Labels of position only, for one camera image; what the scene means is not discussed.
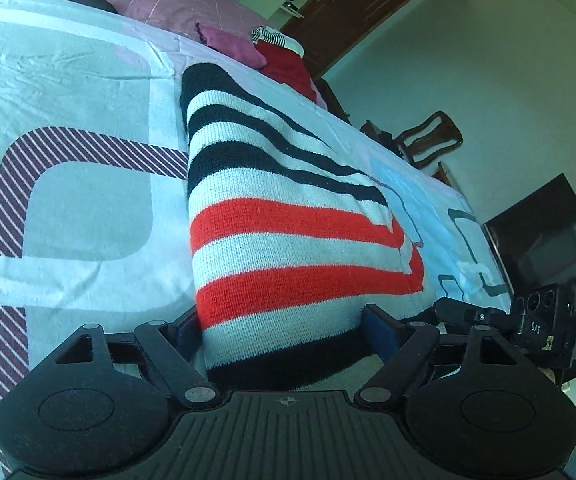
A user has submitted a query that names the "black white striped cloth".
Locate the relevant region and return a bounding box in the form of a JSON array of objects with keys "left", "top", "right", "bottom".
[{"left": 250, "top": 25, "right": 305, "bottom": 56}]

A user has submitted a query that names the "brown wooden door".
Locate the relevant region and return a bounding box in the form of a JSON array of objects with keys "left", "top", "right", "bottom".
[{"left": 280, "top": 0, "right": 440, "bottom": 79}]

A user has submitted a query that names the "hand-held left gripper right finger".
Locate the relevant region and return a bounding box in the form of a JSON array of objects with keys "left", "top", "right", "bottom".
[{"left": 355, "top": 304, "right": 519, "bottom": 407}]

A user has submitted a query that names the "red black white striped sweater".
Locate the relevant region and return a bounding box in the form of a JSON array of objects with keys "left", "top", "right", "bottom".
[{"left": 179, "top": 62, "right": 427, "bottom": 394}]

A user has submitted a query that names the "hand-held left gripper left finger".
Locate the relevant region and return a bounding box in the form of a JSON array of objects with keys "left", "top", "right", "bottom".
[{"left": 55, "top": 307, "right": 220, "bottom": 408}]

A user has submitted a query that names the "wooden chair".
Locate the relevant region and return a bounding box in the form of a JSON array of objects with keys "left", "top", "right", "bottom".
[{"left": 360, "top": 110, "right": 464, "bottom": 171}]

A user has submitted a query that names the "pink folded cloth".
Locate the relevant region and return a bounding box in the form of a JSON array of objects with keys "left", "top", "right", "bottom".
[{"left": 195, "top": 22, "right": 270, "bottom": 71}]

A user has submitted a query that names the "white patterned bed sheet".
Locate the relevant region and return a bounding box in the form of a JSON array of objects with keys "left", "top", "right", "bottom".
[{"left": 0, "top": 0, "right": 515, "bottom": 480}]

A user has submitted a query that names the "red folded cloth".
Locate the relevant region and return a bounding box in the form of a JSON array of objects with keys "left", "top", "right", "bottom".
[{"left": 253, "top": 40, "right": 322, "bottom": 104}]

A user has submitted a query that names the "black flat television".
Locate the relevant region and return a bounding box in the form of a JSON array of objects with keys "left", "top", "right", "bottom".
[{"left": 482, "top": 172, "right": 576, "bottom": 378}]

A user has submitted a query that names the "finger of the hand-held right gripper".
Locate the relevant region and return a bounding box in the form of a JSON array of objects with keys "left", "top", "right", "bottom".
[{"left": 432, "top": 297, "right": 519, "bottom": 334}]

